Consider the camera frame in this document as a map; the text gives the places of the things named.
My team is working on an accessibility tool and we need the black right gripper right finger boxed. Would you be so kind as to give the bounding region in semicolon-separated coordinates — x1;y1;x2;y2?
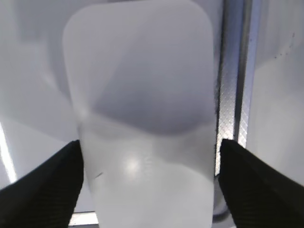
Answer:
218;139;304;228

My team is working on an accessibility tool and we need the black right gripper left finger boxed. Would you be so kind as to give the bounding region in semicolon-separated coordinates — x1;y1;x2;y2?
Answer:
0;140;84;228

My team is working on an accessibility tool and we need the white whiteboard eraser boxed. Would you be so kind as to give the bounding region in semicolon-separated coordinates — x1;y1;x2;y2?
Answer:
62;0;217;228

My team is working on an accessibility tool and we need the whiteboard with aluminium frame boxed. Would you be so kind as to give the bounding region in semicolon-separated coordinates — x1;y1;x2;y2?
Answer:
0;0;252;215

